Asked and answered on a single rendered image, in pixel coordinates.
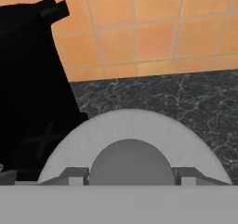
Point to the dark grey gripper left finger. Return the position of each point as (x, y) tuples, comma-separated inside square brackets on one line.
[(73, 175)]

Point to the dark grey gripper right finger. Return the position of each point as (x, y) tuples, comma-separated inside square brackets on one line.
[(187, 175)]

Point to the black blender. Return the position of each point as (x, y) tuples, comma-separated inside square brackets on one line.
[(31, 94)]

